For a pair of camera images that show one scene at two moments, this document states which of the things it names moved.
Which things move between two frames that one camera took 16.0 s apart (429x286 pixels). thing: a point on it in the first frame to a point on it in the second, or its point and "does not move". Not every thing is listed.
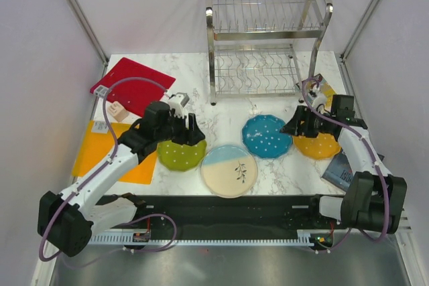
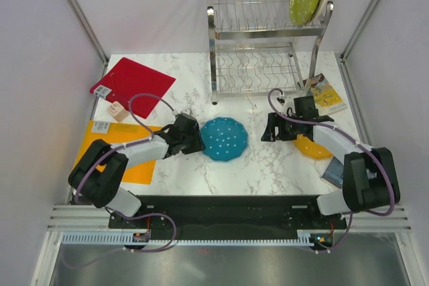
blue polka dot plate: x=261 y=136 to x=225 y=138
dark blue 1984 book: x=339 y=171 does not move
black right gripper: x=293 y=126 to x=269 y=134
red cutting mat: x=137 y=96 does not move
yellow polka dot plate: x=323 y=147 does not move
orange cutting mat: x=98 y=139 does not move
